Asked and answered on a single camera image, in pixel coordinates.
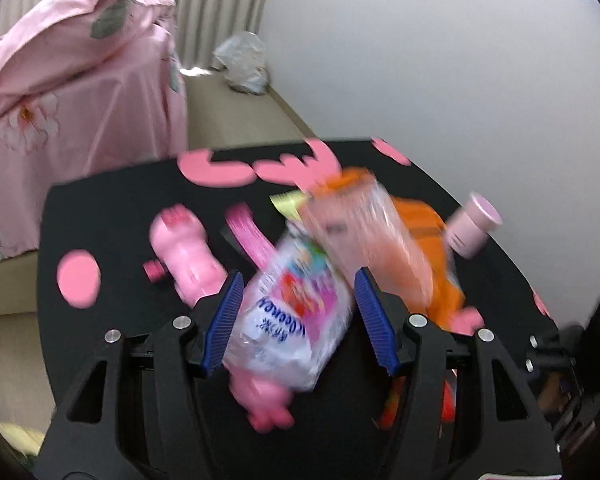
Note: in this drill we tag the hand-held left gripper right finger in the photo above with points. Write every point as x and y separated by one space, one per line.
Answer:
375 320

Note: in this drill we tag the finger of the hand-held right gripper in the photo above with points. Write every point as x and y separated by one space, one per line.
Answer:
555 352

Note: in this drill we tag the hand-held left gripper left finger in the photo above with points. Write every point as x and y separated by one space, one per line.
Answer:
224 322

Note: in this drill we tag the clear plastic wrapper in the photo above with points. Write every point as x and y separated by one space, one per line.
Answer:
370 245

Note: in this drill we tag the trash bin with yellow bag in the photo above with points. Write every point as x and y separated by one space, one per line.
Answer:
20 435

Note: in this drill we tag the pink pig-shaped bottle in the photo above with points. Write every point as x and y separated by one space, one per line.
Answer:
190 255

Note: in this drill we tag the light pink wrapper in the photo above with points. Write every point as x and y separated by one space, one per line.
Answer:
467 321

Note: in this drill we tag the pink striped wrapper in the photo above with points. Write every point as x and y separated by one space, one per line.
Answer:
247 232

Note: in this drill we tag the orange packet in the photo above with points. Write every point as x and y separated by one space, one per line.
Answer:
432 240

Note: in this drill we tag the small red packet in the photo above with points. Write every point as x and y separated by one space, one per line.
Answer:
447 400

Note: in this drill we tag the yellow green wrapper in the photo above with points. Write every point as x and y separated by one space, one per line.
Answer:
286 203

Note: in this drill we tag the small pink cylinder bottle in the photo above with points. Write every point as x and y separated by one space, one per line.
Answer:
472 225

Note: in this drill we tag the pink floral bed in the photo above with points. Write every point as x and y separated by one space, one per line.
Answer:
80 160

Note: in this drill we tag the white plastic bag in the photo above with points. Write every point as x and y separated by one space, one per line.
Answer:
242 62

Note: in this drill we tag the grey white curtain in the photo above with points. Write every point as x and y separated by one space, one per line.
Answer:
205 5

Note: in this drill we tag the pink floral duvet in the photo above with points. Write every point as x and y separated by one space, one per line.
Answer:
60 40

